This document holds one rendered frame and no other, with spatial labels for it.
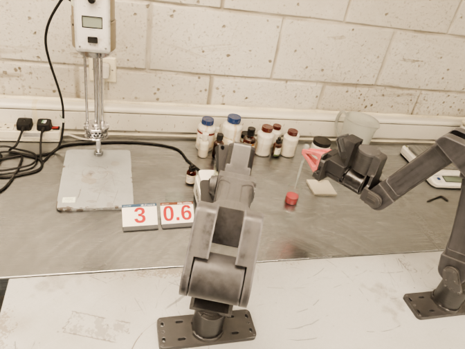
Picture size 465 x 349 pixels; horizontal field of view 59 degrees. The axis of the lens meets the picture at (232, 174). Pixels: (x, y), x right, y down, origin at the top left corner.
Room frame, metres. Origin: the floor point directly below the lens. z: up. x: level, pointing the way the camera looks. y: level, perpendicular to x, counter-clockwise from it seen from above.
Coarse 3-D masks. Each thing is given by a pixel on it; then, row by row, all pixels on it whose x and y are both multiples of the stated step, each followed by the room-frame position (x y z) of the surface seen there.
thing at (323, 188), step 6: (312, 180) 1.18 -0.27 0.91; (324, 180) 1.20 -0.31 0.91; (312, 186) 1.14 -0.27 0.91; (318, 186) 1.15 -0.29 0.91; (324, 186) 1.16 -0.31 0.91; (330, 186) 1.17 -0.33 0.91; (312, 192) 1.12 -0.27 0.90; (318, 192) 1.12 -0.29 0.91; (324, 192) 1.12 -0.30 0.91; (330, 192) 1.13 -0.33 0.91
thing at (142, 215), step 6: (126, 210) 0.82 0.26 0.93; (132, 210) 0.83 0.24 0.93; (138, 210) 0.83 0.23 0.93; (144, 210) 0.84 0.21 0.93; (150, 210) 0.84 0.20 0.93; (126, 216) 0.81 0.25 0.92; (132, 216) 0.82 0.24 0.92; (138, 216) 0.82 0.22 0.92; (144, 216) 0.83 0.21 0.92; (150, 216) 0.83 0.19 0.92; (126, 222) 0.80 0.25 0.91; (132, 222) 0.80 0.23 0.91; (138, 222) 0.81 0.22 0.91; (144, 222) 0.81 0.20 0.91; (150, 222) 0.82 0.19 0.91
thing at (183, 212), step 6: (186, 204) 0.89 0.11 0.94; (162, 210) 0.85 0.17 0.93; (168, 210) 0.86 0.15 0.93; (174, 210) 0.87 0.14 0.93; (180, 210) 0.87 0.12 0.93; (186, 210) 0.88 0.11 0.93; (162, 216) 0.84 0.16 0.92; (168, 216) 0.85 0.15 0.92; (174, 216) 0.85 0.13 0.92; (180, 216) 0.86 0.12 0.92; (186, 216) 0.86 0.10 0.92; (192, 216) 0.87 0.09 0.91
